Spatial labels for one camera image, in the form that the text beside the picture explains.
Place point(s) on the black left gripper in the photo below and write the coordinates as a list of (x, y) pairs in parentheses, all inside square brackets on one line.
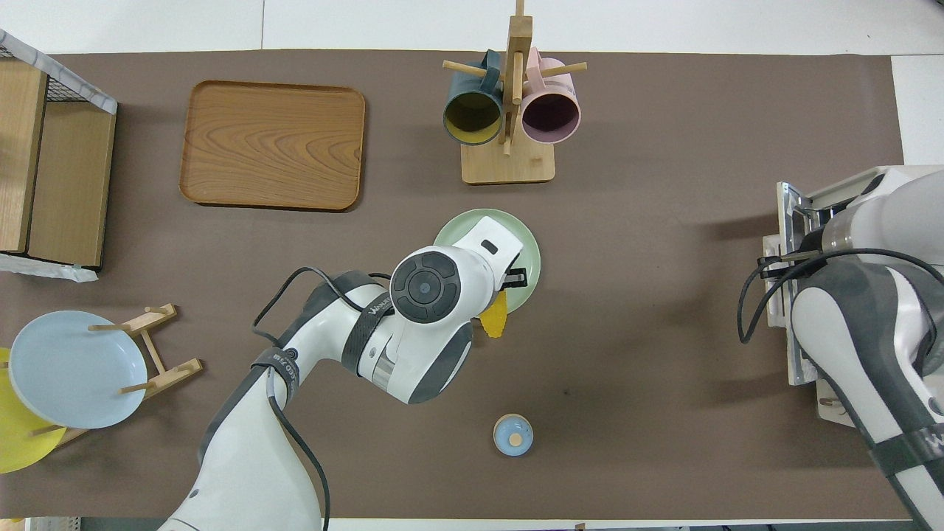
[(518, 278)]

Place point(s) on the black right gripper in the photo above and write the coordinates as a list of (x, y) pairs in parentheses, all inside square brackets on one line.
[(813, 240)]

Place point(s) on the pale green plate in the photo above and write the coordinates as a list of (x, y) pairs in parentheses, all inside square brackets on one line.
[(529, 251)]

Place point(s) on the glass oven door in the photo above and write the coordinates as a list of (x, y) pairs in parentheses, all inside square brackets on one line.
[(789, 214)]

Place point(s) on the yellow corn cob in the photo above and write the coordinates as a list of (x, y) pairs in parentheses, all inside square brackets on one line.
[(494, 321)]

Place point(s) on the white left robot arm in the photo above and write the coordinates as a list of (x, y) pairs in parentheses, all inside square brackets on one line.
[(428, 324)]

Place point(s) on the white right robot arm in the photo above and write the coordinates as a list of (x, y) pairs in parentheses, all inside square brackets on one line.
[(870, 332)]

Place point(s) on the cream toaster oven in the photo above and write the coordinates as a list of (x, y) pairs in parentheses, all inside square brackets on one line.
[(830, 413)]

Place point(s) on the wooden mug rack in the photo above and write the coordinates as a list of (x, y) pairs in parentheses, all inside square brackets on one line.
[(509, 166)]

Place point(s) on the brown table mat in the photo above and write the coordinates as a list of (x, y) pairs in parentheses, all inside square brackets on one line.
[(649, 295)]

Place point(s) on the dark blue mug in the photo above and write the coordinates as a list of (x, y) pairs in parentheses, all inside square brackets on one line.
[(472, 114)]

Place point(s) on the pink mug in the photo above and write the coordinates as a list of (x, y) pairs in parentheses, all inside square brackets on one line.
[(552, 110)]

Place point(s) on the wooden serving tray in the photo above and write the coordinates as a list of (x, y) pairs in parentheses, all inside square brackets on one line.
[(273, 144)]

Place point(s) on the wooden plate rack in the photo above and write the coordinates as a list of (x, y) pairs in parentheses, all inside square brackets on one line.
[(158, 365)]

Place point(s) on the light blue plate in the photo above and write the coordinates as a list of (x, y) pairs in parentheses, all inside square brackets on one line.
[(74, 369)]

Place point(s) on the yellow plate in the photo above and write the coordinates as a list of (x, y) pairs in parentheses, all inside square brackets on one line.
[(18, 446)]

